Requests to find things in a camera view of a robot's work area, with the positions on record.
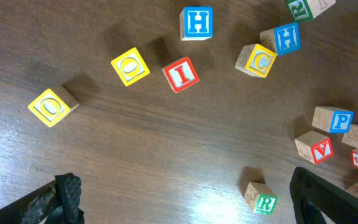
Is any red A block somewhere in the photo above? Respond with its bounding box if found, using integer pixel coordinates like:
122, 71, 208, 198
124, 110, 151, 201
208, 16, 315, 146
295, 131, 334, 164

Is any yellow o block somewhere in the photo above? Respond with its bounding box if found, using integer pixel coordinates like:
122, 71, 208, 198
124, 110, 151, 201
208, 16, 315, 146
111, 47, 150, 86
28, 85, 80, 128

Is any blue h block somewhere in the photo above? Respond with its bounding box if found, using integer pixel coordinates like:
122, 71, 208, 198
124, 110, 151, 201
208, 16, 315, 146
260, 22, 301, 55
180, 6, 214, 41

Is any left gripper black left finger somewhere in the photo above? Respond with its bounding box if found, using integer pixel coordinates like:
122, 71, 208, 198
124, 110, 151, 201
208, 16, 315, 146
0, 173, 85, 224

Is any yellow O block far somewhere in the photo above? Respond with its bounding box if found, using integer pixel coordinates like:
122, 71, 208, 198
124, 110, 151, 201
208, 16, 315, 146
111, 47, 150, 86

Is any blue H block left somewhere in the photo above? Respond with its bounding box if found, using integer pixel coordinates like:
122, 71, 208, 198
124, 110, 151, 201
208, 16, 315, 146
180, 6, 214, 41

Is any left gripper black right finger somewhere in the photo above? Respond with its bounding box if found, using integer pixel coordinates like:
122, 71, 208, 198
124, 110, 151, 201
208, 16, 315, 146
290, 167, 358, 224

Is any blue P block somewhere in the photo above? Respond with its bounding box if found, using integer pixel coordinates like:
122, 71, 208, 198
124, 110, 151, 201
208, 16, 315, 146
312, 106, 354, 134

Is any red I block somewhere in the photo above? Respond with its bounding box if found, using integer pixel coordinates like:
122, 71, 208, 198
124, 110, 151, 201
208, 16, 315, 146
162, 57, 199, 93

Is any green R block placed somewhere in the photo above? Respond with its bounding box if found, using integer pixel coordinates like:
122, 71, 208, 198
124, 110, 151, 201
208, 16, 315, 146
244, 182, 278, 215

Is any yellow O block near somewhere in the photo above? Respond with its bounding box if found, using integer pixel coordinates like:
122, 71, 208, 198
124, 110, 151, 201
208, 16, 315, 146
28, 85, 80, 128

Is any blue H block right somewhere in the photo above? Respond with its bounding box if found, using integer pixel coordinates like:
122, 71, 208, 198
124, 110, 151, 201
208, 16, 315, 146
260, 22, 301, 55

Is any yellow C block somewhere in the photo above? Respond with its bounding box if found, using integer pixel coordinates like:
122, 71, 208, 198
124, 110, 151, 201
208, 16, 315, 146
235, 44, 277, 78

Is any green R block far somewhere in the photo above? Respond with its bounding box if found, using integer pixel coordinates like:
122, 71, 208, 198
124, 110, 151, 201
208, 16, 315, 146
287, 0, 336, 22

